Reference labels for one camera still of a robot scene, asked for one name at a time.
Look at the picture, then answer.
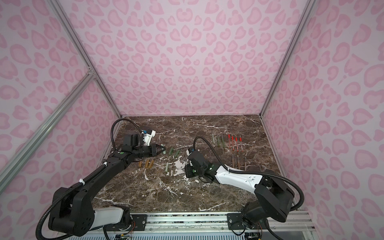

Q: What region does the black corrugated cable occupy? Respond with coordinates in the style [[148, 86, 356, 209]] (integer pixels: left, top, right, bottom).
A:
[[110, 118, 143, 153], [193, 136, 306, 212]]

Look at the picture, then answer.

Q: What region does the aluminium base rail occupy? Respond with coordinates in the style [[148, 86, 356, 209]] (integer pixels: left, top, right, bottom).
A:
[[81, 211, 319, 240]]

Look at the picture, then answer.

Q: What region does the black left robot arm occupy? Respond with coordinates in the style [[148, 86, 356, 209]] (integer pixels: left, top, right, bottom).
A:
[[36, 130, 160, 240]]

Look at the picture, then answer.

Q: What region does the aluminium frame diagonal left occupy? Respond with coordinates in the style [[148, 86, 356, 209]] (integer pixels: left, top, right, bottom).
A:
[[1, 71, 94, 193]]

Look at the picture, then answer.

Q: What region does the left black corrugated cable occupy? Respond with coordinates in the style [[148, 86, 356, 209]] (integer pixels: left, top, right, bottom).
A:
[[110, 118, 143, 153]]

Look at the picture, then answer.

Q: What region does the right black corrugated cable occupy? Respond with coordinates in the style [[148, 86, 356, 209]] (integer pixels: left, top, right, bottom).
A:
[[193, 136, 306, 212]]

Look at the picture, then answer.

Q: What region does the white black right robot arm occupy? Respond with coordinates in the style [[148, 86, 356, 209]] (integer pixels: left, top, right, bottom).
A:
[[185, 149, 295, 228]]

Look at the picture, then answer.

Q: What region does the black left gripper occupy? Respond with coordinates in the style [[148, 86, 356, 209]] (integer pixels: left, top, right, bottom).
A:
[[133, 143, 166, 159]]

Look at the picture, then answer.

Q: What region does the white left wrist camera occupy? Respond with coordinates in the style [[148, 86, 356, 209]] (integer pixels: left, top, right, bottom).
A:
[[142, 130, 156, 146]]

